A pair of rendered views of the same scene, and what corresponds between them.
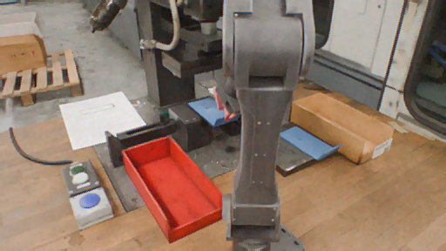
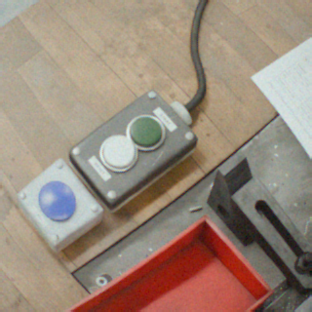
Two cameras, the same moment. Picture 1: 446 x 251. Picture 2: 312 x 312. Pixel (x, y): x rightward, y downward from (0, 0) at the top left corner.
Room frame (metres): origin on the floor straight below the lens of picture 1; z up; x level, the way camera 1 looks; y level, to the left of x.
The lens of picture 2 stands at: (0.46, -0.06, 1.86)
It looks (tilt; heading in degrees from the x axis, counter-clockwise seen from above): 68 degrees down; 73
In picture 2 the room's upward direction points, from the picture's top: 10 degrees clockwise
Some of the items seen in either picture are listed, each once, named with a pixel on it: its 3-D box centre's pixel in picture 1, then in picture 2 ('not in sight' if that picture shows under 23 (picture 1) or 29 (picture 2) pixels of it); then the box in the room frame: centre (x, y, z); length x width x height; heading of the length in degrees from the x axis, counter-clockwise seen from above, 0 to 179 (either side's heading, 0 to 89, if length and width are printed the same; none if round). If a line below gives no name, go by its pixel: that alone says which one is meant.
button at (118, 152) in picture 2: (81, 179); (118, 154); (0.54, 0.31, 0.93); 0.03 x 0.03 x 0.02
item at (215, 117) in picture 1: (212, 107); not in sight; (0.74, 0.03, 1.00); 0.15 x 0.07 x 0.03; 32
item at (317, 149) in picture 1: (308, 139); not in sight; (0.69, -0.22, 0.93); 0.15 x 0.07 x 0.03; 35
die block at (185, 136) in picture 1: (211, 121); not in sight; (0.78, 0.03, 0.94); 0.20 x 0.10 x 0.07; 122
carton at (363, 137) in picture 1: (338, 125); not in sight; (0.76, -0.32, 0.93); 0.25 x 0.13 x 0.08; 32
